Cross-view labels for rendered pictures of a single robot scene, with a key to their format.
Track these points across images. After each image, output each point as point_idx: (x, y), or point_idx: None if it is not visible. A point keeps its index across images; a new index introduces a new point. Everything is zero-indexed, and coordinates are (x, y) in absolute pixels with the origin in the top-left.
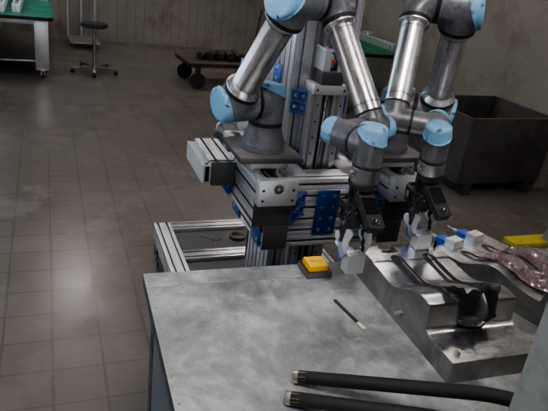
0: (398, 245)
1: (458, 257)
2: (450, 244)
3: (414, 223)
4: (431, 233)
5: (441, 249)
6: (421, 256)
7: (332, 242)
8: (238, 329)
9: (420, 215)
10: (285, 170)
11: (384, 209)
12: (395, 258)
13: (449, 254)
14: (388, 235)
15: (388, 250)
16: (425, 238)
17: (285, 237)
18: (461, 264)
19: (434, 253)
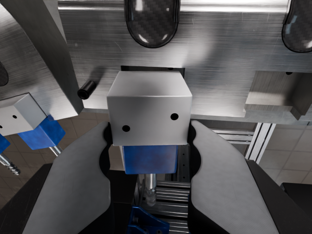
0: (221, 109)
1: (19, 55)
2: (28, 108)
3: (229, 167)
4: (110, 102)
5: (59, 101)
6: (186, 23)
7: (185, 183)
8: None
9: (207, 220)
10: None
11: (124, 223)
12: (306, 34)
13: (44, 71)
14: (118, 179)
15: (249, 103)
16: (148, 88)
17: (292, 198)
18: (21, 18)
19: (113, 42)
